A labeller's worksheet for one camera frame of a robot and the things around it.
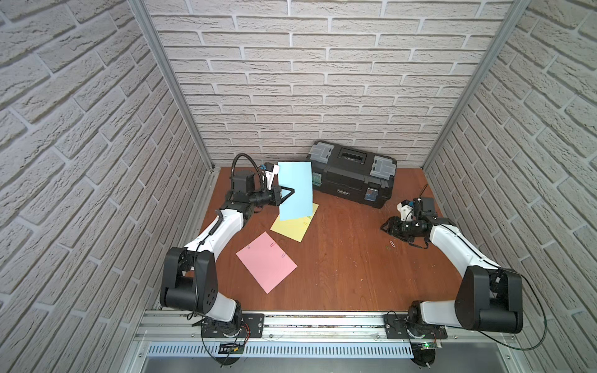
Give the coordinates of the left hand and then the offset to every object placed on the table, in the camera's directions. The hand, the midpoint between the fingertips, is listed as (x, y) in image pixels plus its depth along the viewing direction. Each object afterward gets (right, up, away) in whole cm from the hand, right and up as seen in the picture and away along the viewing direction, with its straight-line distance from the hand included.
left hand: (297, 190), depth 80 cm
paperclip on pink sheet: (-6, -26, +9) cm, 28 cm away
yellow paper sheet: (-2, -17, +17) cm, 24 cm away
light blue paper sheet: (0, +5, +2) cm, 5 cm away
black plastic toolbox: (+23, +7, +16) cm, 28 cm away
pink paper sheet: (-12, -28, +8) cm, 32 cm away
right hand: (+36, -16, +8) cm, 40 cm away
